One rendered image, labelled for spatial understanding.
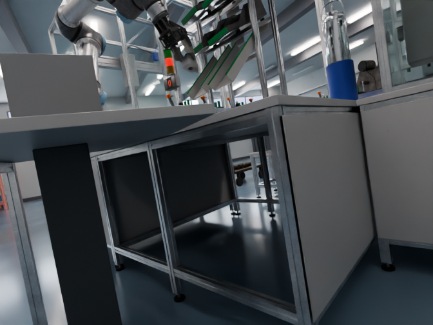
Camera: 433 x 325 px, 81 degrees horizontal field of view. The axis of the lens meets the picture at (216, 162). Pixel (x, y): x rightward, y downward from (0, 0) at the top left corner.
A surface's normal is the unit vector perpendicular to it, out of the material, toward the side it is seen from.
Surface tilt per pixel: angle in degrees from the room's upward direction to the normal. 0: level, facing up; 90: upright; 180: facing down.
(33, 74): 90
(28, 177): 90
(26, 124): 90
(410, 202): 90
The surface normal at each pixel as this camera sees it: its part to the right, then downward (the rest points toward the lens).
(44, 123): 0.44, -0.03
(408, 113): -0.69, 0.15
